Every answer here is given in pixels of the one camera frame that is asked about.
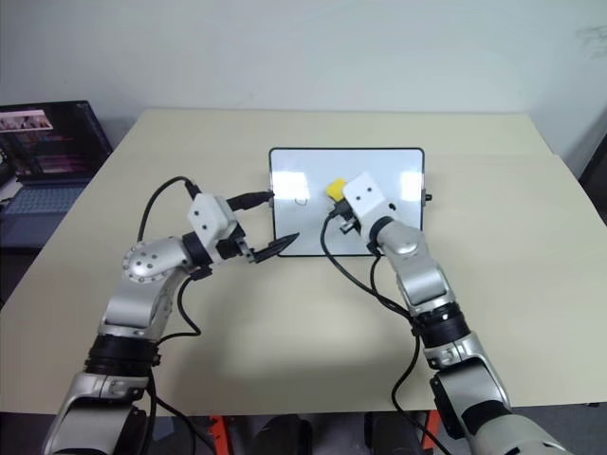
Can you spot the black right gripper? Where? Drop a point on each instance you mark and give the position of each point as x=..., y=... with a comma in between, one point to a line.
x=348, y=220

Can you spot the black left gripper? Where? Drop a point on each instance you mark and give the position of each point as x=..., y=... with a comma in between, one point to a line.
x=232, y=246

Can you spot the yellow eraser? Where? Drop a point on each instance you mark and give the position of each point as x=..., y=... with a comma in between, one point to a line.
x=335, y=188

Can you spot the white board with black frame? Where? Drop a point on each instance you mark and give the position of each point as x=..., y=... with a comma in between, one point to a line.
x=308, y=227

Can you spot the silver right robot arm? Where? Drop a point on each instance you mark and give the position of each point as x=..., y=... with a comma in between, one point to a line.
x=422, y=275

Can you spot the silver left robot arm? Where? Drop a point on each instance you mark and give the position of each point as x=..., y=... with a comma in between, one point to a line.
x=137, y=303

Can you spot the open laptop computer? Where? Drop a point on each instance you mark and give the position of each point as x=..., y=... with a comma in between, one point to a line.
x=42, y=156

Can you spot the dark furniture panel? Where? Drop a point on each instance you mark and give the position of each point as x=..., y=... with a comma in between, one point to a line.
x=595, y=166

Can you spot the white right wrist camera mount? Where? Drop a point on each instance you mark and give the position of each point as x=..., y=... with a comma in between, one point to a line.
x=367, y=194

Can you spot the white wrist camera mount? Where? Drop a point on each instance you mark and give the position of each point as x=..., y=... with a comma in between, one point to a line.
x=208, y=215
x=367, y=194

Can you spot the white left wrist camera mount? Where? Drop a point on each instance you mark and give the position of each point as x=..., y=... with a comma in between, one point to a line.
x=208, y=215

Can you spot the orange frame piece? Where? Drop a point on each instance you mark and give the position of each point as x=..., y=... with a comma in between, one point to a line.
x=218, y=433
x=430, y=429

